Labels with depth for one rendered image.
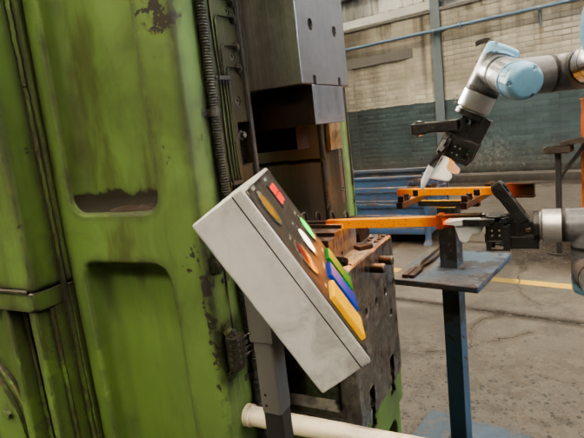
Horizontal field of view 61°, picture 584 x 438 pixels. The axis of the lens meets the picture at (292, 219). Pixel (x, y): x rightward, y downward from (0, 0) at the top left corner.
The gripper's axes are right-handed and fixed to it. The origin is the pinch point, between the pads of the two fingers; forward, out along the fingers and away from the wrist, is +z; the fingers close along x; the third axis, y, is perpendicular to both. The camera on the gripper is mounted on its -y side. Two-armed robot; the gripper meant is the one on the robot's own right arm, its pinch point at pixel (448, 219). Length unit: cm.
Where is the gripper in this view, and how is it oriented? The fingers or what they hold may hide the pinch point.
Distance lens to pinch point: 128.7
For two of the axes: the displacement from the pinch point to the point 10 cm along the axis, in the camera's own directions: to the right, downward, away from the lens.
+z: -8.8, 0.3, 4.7
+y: 1.2, 9.8, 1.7
